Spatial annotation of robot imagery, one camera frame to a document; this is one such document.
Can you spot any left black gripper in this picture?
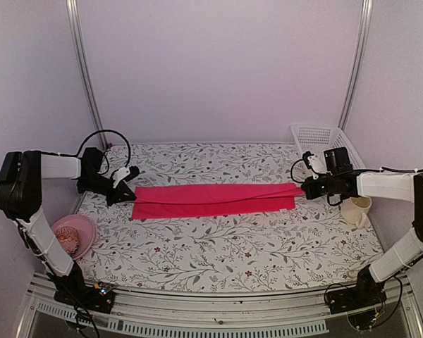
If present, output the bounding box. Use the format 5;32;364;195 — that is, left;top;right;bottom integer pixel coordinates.
79;173;137;206

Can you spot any pink red towel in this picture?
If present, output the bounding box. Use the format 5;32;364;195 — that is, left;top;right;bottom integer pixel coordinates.
132;183;304;220

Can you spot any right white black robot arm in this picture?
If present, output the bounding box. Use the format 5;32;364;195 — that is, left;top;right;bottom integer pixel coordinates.
301;147;423;307

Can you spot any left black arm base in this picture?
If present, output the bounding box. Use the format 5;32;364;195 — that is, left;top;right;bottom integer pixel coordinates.
49;275;116;314

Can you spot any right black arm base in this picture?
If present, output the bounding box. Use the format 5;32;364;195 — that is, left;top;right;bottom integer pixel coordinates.
324;273;387;314

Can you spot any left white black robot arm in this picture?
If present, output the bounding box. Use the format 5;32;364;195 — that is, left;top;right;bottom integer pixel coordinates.
0;148;140;306

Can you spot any cream ceramic mug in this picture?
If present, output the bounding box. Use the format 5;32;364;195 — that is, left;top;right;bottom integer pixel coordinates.
341;197;372;229

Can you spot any white plastic mesh basket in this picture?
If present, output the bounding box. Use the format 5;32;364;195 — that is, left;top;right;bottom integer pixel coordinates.
290;124;365;169

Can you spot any pink plastic bowl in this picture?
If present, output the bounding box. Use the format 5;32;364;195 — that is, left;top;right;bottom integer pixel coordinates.
51;215;96;261

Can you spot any brown patterned cupcake liner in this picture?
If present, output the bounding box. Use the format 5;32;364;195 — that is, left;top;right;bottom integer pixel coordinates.
54;226;80;256

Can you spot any floral patterned table mat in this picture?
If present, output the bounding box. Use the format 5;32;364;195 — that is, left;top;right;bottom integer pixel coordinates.
78;143;383;293

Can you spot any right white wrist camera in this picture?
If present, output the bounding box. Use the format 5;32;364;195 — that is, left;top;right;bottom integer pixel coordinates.
302;151;327;180

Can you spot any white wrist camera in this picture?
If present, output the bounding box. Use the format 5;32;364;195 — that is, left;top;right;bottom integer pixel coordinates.
302;151;327;180
111;165;140;188

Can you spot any left black camera cable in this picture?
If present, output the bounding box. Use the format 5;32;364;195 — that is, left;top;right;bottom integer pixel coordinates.
75;130;132;170

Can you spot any black camera cable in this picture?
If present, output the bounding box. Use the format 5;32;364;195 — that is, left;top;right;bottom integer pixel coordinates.
75;130;132;170
289;158;423;208

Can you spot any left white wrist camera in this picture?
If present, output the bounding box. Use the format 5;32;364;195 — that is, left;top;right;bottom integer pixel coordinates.
111;165;140;188

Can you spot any right black camera cable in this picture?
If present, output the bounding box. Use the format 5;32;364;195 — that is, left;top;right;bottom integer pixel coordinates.
289;158;423;208

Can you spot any aluminium front rail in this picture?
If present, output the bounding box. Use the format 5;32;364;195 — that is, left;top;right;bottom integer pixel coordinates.
16;273;423;337

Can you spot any left aluminium frame post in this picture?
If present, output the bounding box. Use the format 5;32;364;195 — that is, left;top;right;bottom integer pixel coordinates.
66;0;103;131

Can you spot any aluminium frame post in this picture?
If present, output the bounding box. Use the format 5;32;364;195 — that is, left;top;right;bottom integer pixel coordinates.
66;0;103;131
338;0;374;130

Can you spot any right aluminium frame post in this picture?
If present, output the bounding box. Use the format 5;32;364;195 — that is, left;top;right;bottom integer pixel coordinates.
338;0;374;130

